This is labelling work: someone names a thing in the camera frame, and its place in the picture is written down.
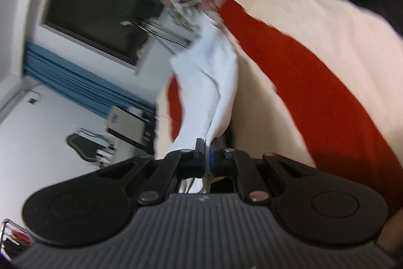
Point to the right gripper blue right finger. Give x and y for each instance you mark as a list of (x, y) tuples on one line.
[(221, 160)]

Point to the blue curtain left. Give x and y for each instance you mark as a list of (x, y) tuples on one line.
[(79, 85)]

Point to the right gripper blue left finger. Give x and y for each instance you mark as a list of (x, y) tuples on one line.
[(193, 162)]

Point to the striped cream red black blanket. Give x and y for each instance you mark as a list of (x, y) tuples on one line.
[(319, 81)]

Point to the white black chair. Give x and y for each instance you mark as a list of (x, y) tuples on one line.
[(134, 129)]

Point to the wavy frame mirror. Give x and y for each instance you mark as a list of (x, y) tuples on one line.
[(93, 148)]

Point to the dark window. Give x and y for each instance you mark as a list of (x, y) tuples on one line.
[(109, 26)]

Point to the silver tripod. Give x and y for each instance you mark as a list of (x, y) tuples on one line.
[(156, 30)]

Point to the white t-shirt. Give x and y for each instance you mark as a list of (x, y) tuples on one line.
[(207, 74)]

